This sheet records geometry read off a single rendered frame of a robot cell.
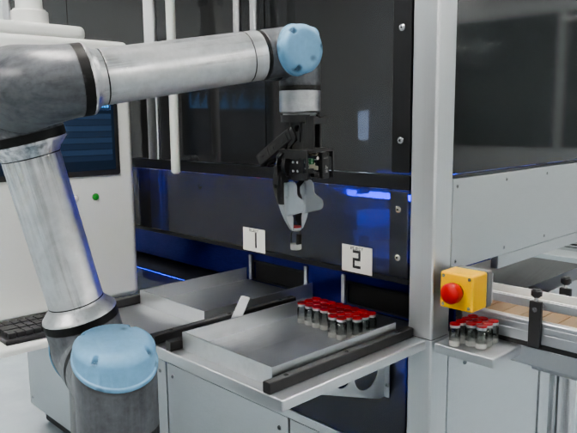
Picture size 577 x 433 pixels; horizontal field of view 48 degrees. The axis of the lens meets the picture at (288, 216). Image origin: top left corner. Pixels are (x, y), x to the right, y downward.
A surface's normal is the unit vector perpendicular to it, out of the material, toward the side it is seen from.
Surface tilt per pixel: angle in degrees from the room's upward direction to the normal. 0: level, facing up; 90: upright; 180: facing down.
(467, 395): 90
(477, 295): 90
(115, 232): 90
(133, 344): 7
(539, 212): 90
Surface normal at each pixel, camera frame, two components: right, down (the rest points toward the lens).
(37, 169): 0.48, 0.13
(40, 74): 0.13, -0.09
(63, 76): 0.33, 0.00
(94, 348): 0.06, -0.96
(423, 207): -0.72, 0.11
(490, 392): 0.70, 0.10
